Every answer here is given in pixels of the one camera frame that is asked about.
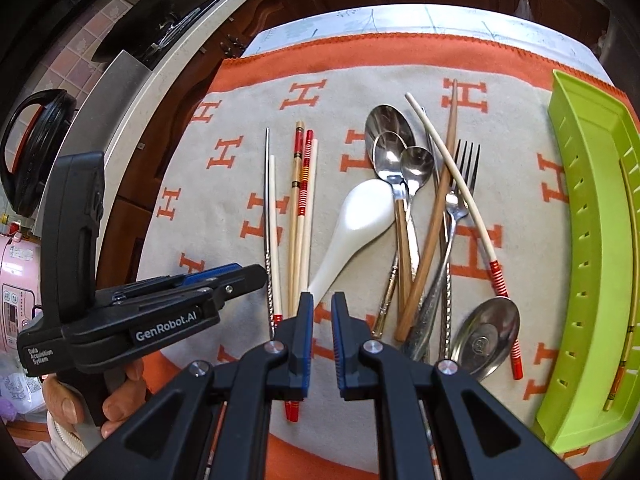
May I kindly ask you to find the pink rice cooker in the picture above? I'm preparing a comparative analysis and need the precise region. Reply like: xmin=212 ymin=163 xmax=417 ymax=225
xmin=0 ymin=232 xmax=45 ymax=361

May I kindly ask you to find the person's left hand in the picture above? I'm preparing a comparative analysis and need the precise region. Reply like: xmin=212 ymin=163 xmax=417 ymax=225
xmin=42 ymin=360 xmax=147 ymax=441

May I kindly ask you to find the cream chopstick red striped end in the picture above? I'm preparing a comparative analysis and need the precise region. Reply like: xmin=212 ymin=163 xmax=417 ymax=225
xmin=404 ymin=92 xmax=525 ymax=380
xmin=285 ymin=138 xmax=320 ymax=423
xmin=268 ymin=155 xmax=284 ymax=324

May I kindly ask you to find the steel fork with ornate handle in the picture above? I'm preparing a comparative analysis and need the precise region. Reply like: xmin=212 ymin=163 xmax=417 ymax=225
xmin=401 ymin=140 xmax=482 ymax=362

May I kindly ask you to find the black kettle with handle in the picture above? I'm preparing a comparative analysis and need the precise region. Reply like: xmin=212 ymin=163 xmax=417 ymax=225
xmin=0 ymin=88 xmax=77 ymax=217

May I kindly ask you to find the steel spoon with stamped bowl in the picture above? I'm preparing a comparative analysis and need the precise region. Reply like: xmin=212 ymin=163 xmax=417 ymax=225
xmin=448 ymin=295 xmax=522 ymax=382

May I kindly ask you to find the stainless steel appliance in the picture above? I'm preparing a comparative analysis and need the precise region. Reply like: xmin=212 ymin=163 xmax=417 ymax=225
xmin=64 ymin=49 xmax=154 ymax=173

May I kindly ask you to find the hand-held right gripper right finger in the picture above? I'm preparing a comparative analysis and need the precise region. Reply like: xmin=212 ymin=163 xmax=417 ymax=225
xmin=330 ymin=291 xmax=576 ymax=480

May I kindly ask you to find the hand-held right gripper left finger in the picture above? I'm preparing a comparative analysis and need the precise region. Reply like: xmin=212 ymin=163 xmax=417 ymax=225
xmin=65 ymin=291 xmax=316 ymax=480

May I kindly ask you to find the white ceramic spoon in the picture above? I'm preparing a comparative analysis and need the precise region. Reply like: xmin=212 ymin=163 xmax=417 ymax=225
xmin=306 ymin=178 xmax=397 ymax=309

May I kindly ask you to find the brown wooden chopstick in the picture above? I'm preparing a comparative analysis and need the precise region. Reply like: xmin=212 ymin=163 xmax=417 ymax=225
xmin=394 ymin=78 xmax=460 ymax=342

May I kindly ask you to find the thin bamboo chopstick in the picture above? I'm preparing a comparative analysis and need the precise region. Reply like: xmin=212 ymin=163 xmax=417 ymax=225
xmin=602 ymin=157 xmax=639 ymax=414

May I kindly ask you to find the large steel spoon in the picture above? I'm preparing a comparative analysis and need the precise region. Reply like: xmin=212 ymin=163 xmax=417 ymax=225
xmin=363 ymin=104 xmax=418 ymax=340

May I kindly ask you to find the orange grey printed blanket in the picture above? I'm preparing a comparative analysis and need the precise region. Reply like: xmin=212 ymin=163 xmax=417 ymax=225
xmin=97 ymin=32 xmax=640 ymax=480

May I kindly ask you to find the white kitchen counter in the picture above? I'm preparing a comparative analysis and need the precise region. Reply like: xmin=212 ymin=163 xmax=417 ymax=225
xmin=97 ymin=0 xmax=281 ymax=201

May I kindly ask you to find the red white striped chopstick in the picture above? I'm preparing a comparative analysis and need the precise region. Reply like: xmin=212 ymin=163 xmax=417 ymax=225
xmin=291 ymin=130 xmax=315 ymax=311

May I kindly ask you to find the steel spoon with wooden handle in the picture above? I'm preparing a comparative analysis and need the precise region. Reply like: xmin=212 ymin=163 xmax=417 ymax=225
xmin=373 ymin=131 xmax=412 ymax=314

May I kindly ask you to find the white floral tablecloth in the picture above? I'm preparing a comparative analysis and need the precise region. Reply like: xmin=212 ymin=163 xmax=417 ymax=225
xmin=244 ymin=4 xmax=615 ymax=86

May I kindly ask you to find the green plastic utensil tray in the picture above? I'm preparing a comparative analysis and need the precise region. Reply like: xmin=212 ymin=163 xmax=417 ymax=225
xmin=531 ymin=69 xmax=640 ymax=453

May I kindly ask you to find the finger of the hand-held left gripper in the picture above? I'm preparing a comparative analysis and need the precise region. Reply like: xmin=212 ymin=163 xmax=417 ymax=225
xmin=112 ymin=264 xmax=268 ymax=312
xmin=111 ymin=262 xmax=242 ymax=297

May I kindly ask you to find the small steel spoon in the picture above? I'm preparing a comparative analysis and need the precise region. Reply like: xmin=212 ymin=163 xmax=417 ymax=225
xmin=399 ymin=146 xmax=436 ymax=286

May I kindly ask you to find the person's left forearm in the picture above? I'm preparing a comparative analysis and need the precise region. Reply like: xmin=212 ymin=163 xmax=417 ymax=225
xmin=22 ymin=410 xmax=103 ymax=471

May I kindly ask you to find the bamboo chopstick with coloured bands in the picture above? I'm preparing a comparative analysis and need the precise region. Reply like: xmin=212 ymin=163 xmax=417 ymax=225
xmin=287 ymin=120 xmax=306 ymax=319

